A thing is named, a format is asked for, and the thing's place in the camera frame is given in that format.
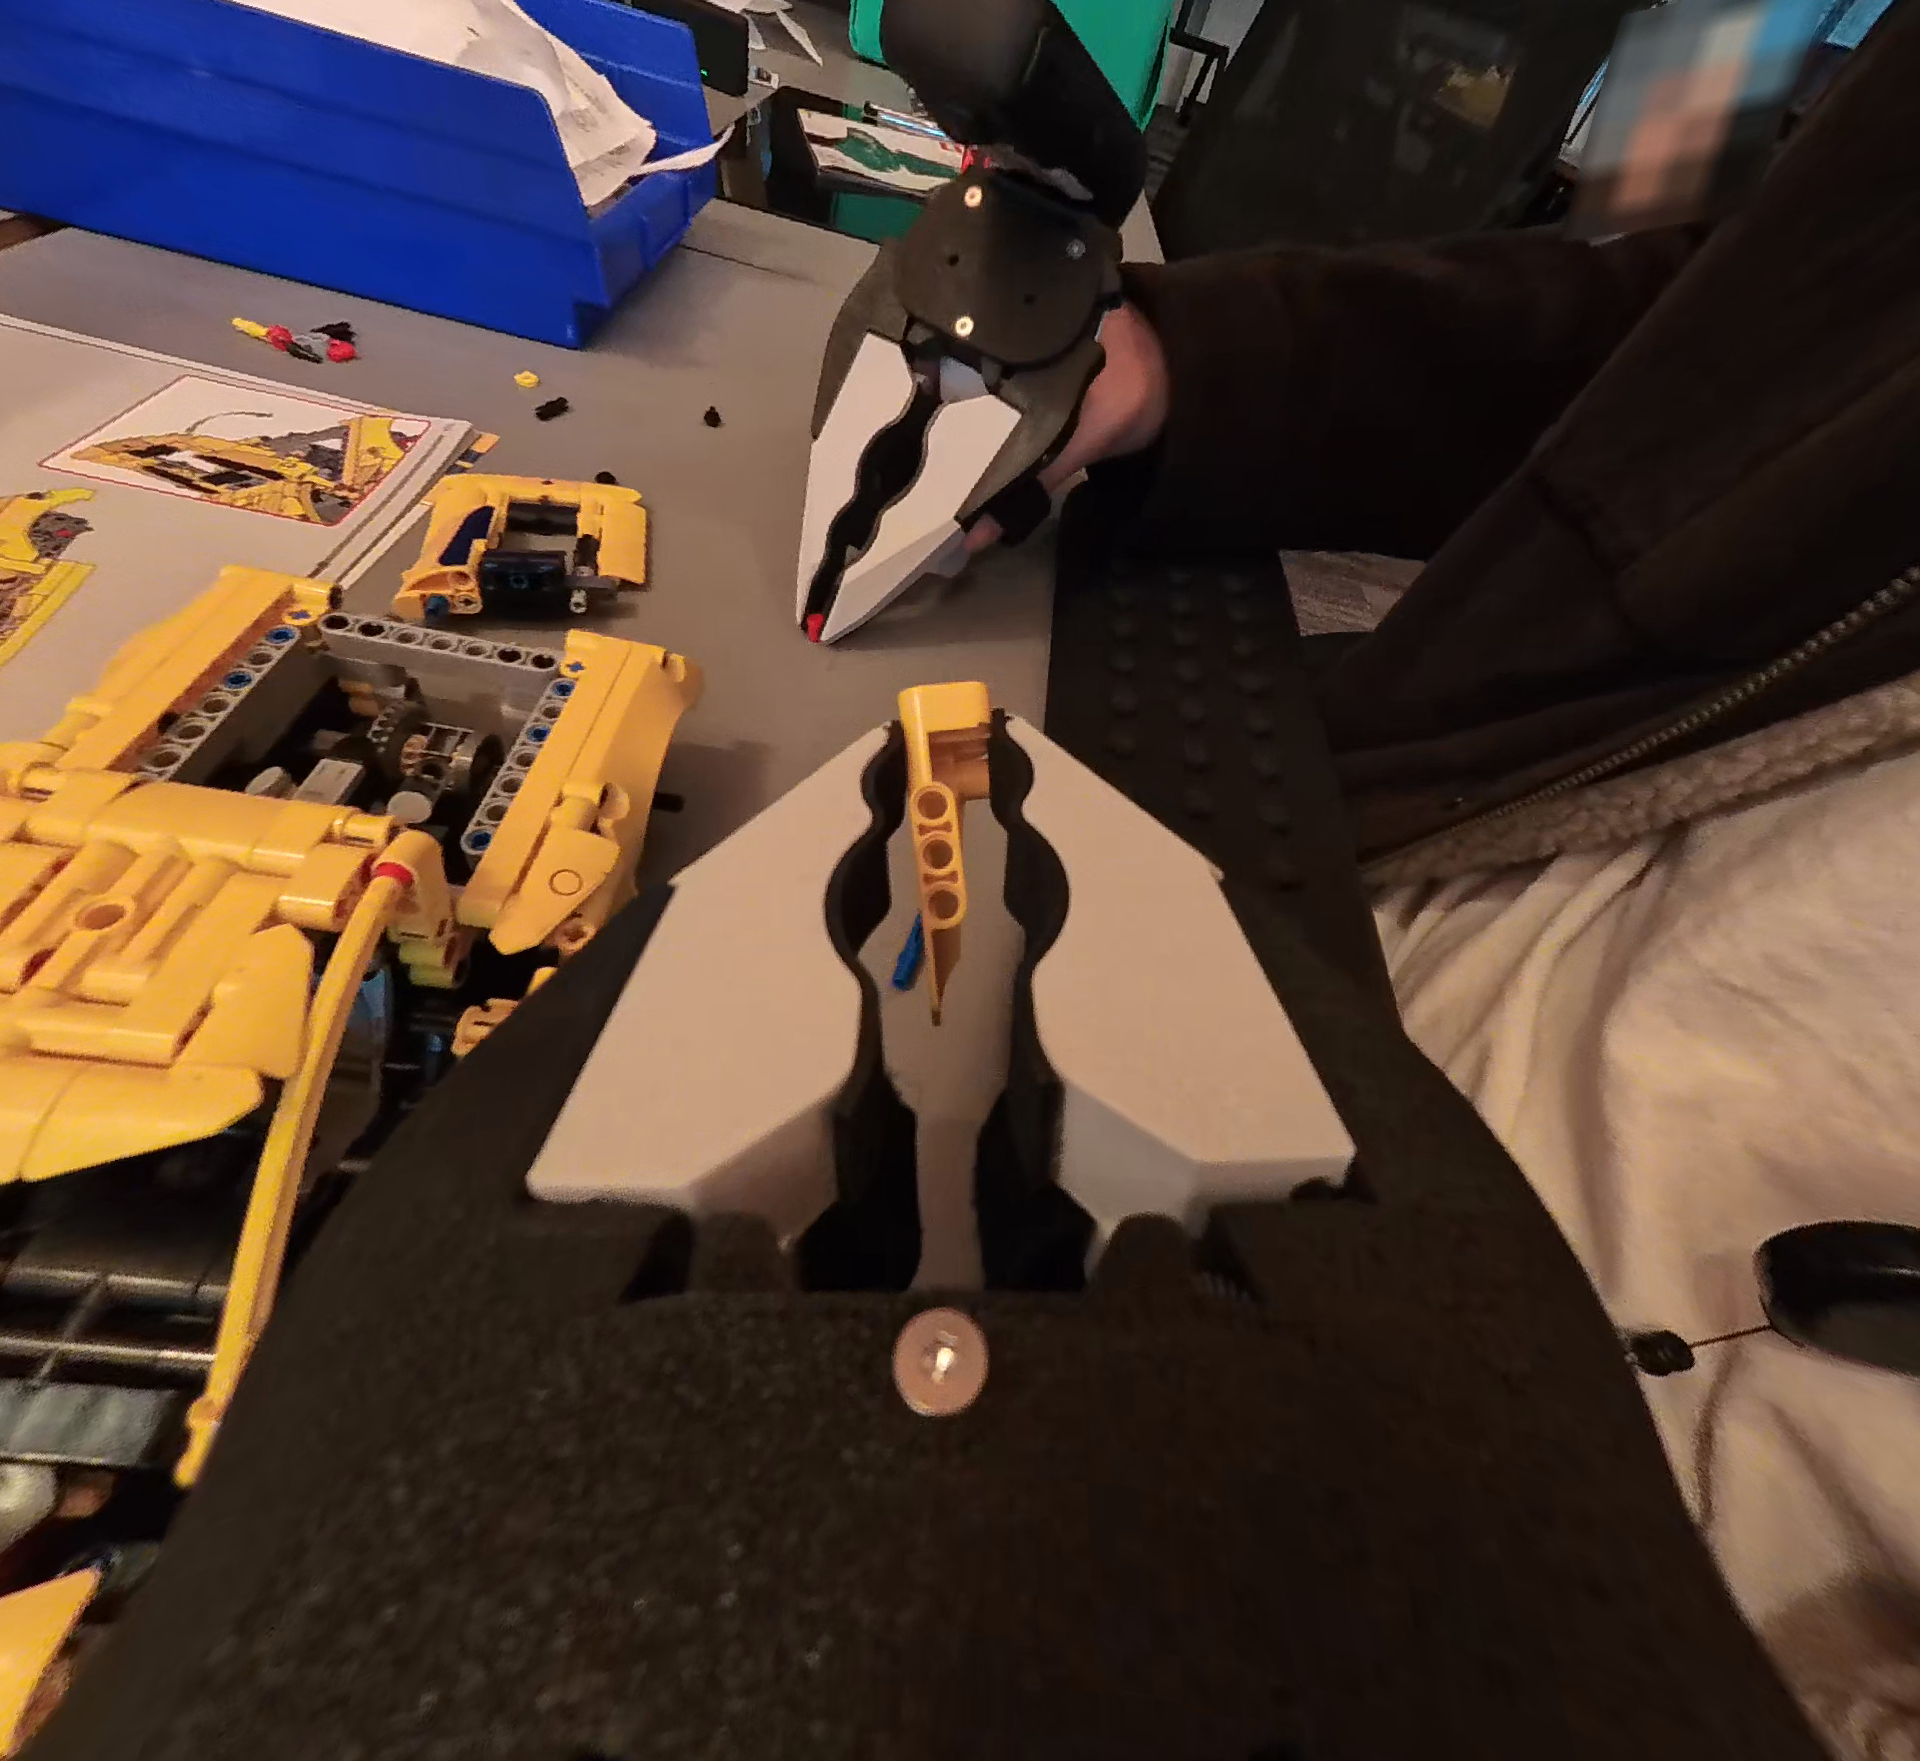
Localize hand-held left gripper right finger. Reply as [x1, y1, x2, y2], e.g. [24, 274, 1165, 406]
[995, 715, 1361, 1249]

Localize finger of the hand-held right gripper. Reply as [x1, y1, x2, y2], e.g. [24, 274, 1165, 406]
[794, 333, 919, 630]
[817, 392, 1028, 646]

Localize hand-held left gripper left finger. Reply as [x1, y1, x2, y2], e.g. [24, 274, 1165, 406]
[522, 721, 904, 1257]

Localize yellow brick subassembly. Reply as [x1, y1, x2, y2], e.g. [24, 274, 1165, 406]
[392, 472, 651, 622]

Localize yellow brick car model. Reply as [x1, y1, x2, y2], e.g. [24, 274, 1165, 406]
[0, 565, 708, 1761]

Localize person's right forearm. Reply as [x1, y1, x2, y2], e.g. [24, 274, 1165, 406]
[1115, 223, 1712, 562]

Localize person's right hand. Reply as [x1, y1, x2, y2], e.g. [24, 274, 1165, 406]
[960, 307, 1176, 558]

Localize green storage bin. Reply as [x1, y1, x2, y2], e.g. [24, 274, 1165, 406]
[764, 89, 970, 244]

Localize model kit box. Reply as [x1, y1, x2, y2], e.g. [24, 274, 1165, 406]
[802, 102, 970, 184]

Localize black studded mat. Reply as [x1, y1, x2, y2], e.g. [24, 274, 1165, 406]
[1043, 547, 1398, 1028]

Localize black office chair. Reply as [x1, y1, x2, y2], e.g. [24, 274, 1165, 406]
[1154, 0, 1712, 263]

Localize scattered small brick pins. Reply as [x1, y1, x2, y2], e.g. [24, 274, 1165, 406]
[228, 317, 730, 490]

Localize blue storage bin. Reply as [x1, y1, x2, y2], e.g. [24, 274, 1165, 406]
[0, 0, 722, 351]

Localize open instruction booklet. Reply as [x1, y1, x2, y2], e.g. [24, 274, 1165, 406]
[0, 318, 502, 713]

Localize black round badge reel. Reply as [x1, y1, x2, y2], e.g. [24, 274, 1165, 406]
[1624, 1221, 1920, 1382]

